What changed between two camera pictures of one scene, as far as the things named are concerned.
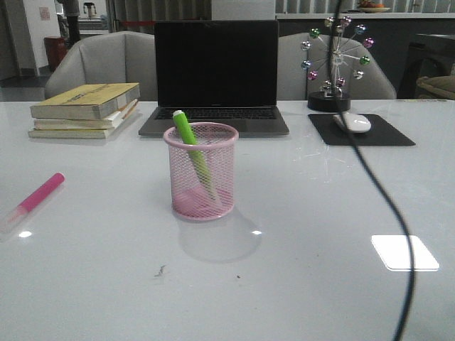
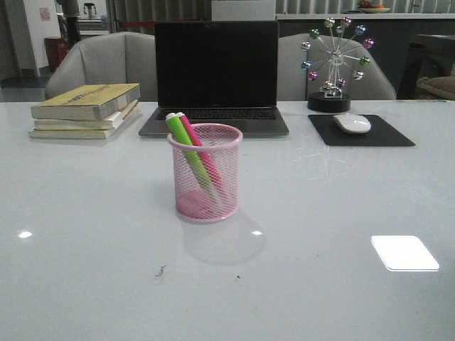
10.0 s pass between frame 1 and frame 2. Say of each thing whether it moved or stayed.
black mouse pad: stayed
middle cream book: stayed
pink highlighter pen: moved
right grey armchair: stayed
